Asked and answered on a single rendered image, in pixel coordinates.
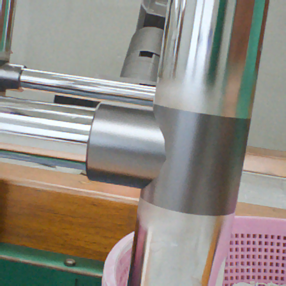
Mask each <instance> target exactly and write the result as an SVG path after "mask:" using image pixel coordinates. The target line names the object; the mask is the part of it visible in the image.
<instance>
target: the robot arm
mask: <svg viewBox="0 0 286 286"><path fill-rule="evenodd" d="M167 4H168V0H141V4H140V11H139V17H138V21H137V27H136V30H135V33H134V35H133V36H132V39H131V42H130V46H129V48H128V51H127V55H126V58H125V60H124V63H123V66H122V69H121V73H120V75H119V77H115V76H110V75H102V74H96V75H95V76H94V78H96V79H105V80H113V81H118V82H127V83H131V84H140V85H145V86H153V87H155V86H156V78H157V73H158V65H159V60H160V52H161V47H162V39H163V30H164V25H165V17H166V12H167ZM92 102H94V108H95V109H96V108H97V106H98V105H99V104H100V103H101V102H98V101H94V100H92Z"/></svg>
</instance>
